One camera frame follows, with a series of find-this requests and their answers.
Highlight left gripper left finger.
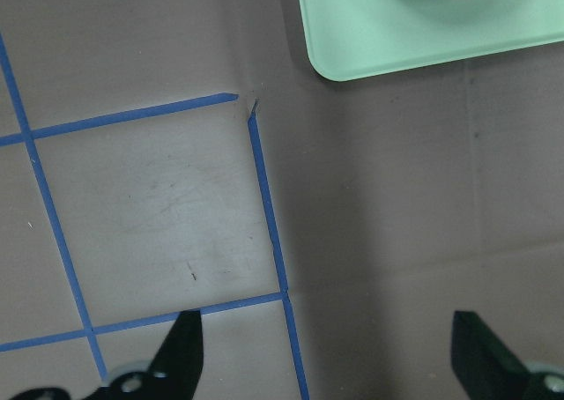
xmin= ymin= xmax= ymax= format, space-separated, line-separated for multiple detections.
xmin=8 ymin=308 xmax=206 ymax=400

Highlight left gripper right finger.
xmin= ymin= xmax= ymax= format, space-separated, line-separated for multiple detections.
xmin=450 ymin=310 xmax=563 ymax=399

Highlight light green plastic tray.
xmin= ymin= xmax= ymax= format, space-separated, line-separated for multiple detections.
xmin=299 ymin=0 xmax=563 ymax=82

